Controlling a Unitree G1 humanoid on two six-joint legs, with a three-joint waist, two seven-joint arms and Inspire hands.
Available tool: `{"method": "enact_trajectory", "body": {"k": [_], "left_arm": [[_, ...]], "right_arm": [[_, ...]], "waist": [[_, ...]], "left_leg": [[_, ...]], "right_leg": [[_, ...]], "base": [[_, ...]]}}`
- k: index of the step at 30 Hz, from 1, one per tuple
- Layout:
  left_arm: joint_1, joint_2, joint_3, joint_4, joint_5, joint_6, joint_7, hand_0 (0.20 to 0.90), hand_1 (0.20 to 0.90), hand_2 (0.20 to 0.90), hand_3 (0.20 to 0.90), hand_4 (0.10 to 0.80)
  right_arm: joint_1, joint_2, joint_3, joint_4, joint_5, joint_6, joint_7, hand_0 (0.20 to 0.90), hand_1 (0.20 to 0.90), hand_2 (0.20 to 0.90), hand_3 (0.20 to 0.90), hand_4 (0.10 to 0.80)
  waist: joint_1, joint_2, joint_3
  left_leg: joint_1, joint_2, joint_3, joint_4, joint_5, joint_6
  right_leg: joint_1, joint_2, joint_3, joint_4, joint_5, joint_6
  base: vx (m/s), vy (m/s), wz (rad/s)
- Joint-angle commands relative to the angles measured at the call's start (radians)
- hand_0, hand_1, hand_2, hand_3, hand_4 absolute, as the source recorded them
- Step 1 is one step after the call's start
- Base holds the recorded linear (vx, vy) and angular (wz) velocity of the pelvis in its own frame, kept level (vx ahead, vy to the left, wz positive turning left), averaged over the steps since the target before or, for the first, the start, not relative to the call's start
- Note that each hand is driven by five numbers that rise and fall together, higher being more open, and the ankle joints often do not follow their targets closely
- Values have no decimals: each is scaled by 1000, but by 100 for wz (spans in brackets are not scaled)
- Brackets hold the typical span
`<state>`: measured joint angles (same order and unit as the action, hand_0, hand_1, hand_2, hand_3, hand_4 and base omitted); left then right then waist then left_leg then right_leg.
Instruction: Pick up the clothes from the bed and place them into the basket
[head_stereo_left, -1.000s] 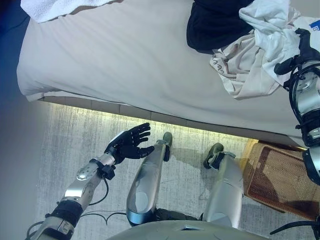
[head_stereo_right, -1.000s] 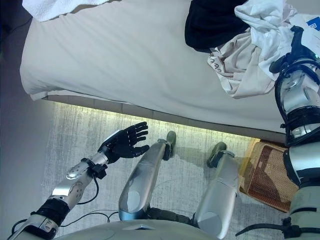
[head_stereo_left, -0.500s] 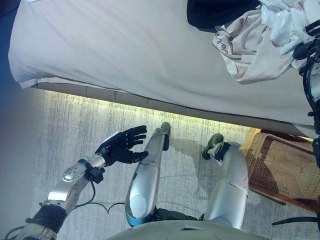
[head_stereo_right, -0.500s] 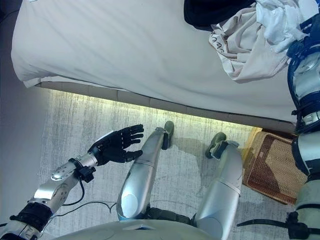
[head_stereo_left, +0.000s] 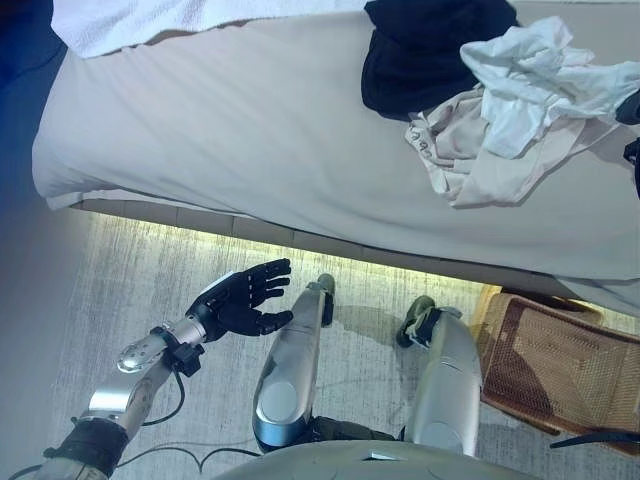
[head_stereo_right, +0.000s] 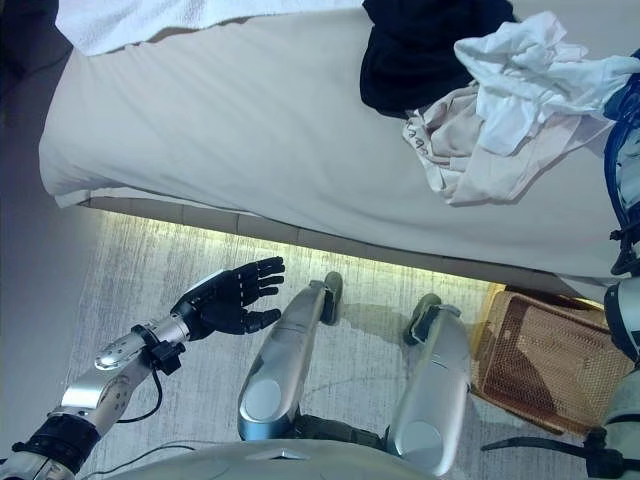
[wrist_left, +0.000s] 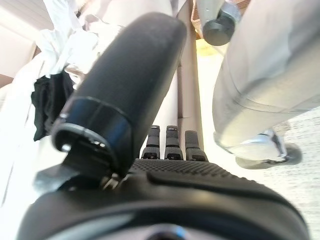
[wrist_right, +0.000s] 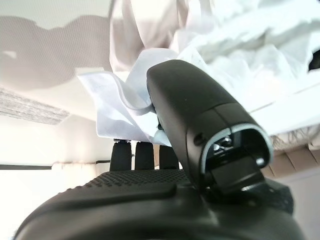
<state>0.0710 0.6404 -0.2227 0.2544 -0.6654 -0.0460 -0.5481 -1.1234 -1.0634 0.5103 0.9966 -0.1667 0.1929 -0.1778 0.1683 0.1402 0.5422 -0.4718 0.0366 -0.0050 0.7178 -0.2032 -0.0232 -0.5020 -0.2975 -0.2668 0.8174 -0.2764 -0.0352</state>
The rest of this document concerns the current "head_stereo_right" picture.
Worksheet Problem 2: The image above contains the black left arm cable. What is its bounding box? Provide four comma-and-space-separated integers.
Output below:
94, 369, 165, 426

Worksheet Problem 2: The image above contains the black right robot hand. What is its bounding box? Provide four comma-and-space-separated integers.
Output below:
607, 74, 640, 122

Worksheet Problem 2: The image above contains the brown wicker basket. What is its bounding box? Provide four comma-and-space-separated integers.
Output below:
472, 284, 634, 437

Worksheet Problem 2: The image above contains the beige upholstered bed base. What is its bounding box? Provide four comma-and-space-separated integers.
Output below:
84, 196, 609, 307

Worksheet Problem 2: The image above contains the beige printed garment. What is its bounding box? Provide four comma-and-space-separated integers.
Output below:
401, 84, 616, 207

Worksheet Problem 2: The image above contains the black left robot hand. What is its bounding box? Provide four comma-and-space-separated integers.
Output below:
172, 256, 287, 339

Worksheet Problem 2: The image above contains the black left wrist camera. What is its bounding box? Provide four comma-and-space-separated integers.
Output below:
151, 338, 183, 376

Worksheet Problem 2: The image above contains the white textured blanket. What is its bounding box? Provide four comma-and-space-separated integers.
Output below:
53, 0, 370, 57

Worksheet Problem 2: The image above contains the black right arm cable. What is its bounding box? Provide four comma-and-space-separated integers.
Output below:
601, 117, 640, 276

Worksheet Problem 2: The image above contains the silver robot leg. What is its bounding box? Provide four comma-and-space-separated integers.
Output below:
384, 293, 474, 477
237, 271, 346, 442

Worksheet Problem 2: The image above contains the white garment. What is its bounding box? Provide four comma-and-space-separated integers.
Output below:
453, 10, 640, 156

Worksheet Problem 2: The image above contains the black garment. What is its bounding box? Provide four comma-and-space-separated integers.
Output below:
359, 0, 519, 121

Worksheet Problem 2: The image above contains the grey patterned rug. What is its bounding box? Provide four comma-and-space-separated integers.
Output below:
64, 209, 616, 480

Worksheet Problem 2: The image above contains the grey robot torso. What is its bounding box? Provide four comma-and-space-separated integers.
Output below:
107, 413, 437, 480

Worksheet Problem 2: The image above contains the silver left robot leg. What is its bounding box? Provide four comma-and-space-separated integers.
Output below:
237, 271, 346, 442

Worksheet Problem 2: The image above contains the beige bed cover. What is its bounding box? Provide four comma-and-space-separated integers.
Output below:
38, 0, 640, 307

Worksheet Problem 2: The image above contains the silver right robot leg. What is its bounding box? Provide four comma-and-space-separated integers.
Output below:
384, 293, 474, 477

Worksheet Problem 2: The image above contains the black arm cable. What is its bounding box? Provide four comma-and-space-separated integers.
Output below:
601, 117, 640, 276
94, 369, 165, 426

